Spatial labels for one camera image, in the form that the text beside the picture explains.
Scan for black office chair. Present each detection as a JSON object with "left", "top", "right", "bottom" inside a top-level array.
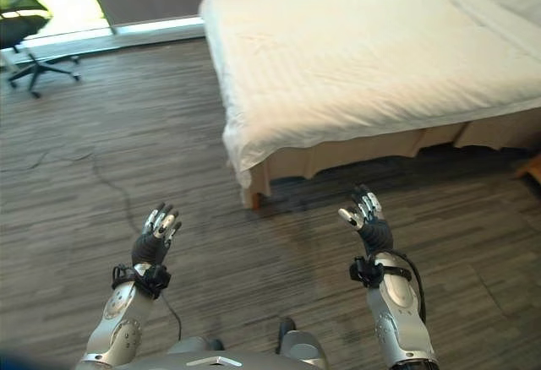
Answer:
[{"left": 0, "top": 0, "right": 83, "bottom": 100}]

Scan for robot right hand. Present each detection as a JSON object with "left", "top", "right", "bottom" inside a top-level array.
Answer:
[{"left": 337, "top": 184, "right": 395, "bottom": 256}]

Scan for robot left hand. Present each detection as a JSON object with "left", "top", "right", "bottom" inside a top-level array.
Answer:
[{"left": 131, "top": 202, "right": 183, "bottom": 268}]

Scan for white duvet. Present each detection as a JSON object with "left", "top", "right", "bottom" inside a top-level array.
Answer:
[{"left": 198, "top": 0, "right": 541, "bottom": 188}]

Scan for thin cable on floor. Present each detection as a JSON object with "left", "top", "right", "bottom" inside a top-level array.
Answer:
[{"left": 0, "top": 150, "right": 147, "bottom": 236}]

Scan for wooden furniture piece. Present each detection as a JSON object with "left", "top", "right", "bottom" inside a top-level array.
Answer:
[{"left": 516, "top": 153, "right": 541, "bottom": 185}]

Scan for silver robot body and legs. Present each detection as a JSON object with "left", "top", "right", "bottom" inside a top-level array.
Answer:
[{"left": 126, "top": 317, "right": 330, "bottom": 370}]

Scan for bed with beige skirt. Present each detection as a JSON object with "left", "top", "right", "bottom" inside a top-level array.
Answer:
[{"left": 240, "top": 107, "right": 541, "bottom": 210}]

